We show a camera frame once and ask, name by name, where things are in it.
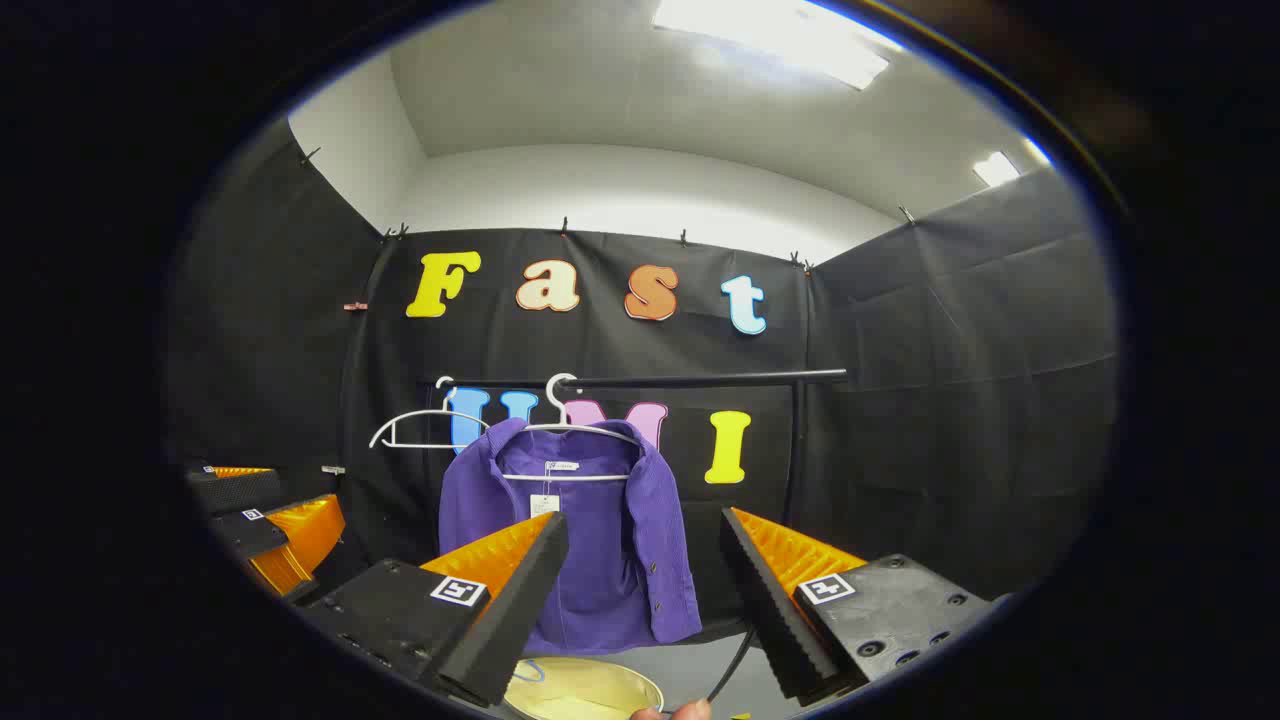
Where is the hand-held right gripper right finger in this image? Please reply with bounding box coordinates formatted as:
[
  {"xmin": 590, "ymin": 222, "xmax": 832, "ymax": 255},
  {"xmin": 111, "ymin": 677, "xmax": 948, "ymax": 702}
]
[{"xmin": 720, "ymin": 507, "xmax": 1001, "ymax": 702}]

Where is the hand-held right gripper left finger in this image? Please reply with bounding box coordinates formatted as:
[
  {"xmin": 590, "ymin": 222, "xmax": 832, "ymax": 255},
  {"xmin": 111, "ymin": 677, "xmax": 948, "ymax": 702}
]
[{"xmin": 300, "ymin": 512, "xmax": 570, "ymax": 709}]

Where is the cream laundry hamper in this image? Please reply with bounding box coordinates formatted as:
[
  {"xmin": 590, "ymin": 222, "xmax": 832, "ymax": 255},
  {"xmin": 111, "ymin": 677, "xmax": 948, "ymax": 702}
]
[{"xmin": 503, "ymin": 657, "xmax": 666, "ymax": 720}]

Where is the purple shirt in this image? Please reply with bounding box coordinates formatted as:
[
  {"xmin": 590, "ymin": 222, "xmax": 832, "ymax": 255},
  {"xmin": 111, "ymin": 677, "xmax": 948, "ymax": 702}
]
[{"xmin": 438, "ymin": 417, "xmax": 703, "ymax": 656}]

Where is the large white clothes hanger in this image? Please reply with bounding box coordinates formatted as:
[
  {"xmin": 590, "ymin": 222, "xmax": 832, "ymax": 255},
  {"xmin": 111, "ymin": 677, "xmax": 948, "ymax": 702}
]
[{"xmin": 497, "ymin": 372, "xmax": 646, "ymax": 483}]

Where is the small white clothes hanger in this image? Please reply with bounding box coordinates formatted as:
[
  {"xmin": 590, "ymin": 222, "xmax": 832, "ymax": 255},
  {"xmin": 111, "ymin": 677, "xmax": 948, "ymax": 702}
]
[{"xmin": 368, "ymin": 376, "xmax": 491, "ymax": 451}]

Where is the black clothes rack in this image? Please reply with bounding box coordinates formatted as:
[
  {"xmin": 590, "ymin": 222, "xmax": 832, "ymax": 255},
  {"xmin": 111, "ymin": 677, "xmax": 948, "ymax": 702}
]
[{"xmin": 418, "ymin": 368, "xmax": 849, "ymax": 703}]

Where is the large ceiling light panel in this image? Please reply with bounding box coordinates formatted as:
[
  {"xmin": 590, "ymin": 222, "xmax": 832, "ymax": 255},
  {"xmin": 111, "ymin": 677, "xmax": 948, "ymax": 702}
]
[{"xmin": 652, "ymin": 0, "xmax": 891, "ymax": 91}]

